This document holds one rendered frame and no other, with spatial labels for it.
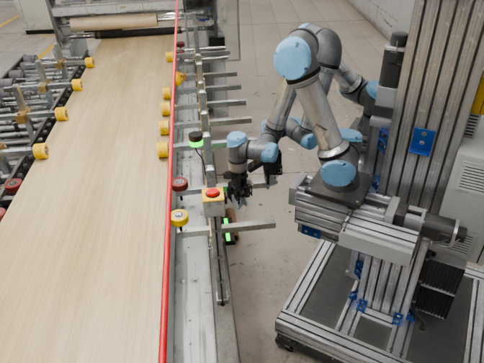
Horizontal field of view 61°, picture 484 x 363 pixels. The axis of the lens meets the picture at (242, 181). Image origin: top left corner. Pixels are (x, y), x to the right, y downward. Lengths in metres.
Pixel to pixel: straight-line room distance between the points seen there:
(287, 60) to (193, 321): 1.06
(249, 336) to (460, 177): 1.39
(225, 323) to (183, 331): 0.19
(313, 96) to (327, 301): 1.29
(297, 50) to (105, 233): 1.03
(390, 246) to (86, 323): 1.07
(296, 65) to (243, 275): 1.70
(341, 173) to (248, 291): 1.36
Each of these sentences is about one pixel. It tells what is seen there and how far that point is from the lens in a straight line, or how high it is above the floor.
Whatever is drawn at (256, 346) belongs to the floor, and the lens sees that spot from 2.40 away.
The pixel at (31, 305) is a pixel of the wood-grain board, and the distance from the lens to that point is 1.60.
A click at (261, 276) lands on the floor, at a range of 2.70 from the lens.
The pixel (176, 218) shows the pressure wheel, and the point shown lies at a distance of 1.74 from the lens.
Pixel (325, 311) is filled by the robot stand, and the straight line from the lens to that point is 2.29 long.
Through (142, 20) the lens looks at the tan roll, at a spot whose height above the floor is 1.06.
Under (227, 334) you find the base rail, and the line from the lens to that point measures 1.59.
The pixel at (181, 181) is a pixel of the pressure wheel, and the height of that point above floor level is 0.90.
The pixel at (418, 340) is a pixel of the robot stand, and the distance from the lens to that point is 2.30.
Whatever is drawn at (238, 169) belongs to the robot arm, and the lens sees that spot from 1.59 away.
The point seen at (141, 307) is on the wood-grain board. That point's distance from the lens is 1.46.
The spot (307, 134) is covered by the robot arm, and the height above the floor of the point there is 1.16.
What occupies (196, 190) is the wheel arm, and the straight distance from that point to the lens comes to 1.98.
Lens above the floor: 2.01
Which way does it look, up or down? 35 degrees down
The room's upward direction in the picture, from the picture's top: 2 degrees counter-clockwise
